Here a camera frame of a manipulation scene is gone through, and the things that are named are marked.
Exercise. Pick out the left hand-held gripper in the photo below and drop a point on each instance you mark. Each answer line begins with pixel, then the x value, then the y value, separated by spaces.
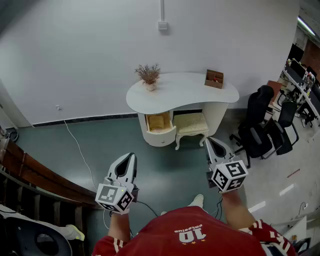
pixel 110 195

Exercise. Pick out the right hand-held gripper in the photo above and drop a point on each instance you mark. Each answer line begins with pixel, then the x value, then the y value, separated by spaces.
pixel 228 176

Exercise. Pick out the white large drawer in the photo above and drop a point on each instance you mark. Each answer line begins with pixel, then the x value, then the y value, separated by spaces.
pixel 160 137

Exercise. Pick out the person's left forearm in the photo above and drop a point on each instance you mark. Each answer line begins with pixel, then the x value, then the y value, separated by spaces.
pixel 117 225

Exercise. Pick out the person's right forearm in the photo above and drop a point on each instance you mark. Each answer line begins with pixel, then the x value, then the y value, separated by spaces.
pixel 235 210

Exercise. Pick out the white curved desk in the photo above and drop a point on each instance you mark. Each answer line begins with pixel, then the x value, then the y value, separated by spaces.
pixel 180 92

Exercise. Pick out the black high-back office chair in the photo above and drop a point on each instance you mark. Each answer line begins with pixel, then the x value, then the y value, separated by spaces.
pixel 257 140

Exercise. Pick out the cream upholstered stool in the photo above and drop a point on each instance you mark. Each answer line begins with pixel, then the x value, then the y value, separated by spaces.
pixel 190 122

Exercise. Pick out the brown wooden organizer box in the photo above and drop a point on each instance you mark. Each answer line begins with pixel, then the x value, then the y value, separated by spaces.
pixel 212 82

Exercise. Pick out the black mesh office chair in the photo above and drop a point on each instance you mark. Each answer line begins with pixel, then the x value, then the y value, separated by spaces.
pixel 287 117

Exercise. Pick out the dark wooden stair railing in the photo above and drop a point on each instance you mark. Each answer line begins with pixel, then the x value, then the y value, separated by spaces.
pixel 37 175

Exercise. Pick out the brown wooden cabinet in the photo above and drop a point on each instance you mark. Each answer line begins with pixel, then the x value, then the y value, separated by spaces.
pixel 275 86

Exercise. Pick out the person's red shirt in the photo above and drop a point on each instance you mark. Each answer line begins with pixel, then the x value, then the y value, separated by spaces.
pixel 187 237

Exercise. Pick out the dried plant in white pot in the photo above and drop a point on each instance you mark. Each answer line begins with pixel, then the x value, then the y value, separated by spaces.
pixel 149 75

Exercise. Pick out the cluttered office desk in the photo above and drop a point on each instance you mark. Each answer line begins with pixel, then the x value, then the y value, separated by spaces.
pixel 303 96

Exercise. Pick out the dark grey plastic seat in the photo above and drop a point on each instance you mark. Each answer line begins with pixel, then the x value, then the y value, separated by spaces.
pixel 25 240

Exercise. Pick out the ceiling lamp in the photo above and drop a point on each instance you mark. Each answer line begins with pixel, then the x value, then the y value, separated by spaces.
pixel 306 25

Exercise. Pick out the white wall socket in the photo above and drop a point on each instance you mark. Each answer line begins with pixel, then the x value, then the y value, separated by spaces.
pixel 58 107

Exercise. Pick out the white wall switch box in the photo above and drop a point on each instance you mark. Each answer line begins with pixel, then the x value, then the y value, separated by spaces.
pixel 162 25

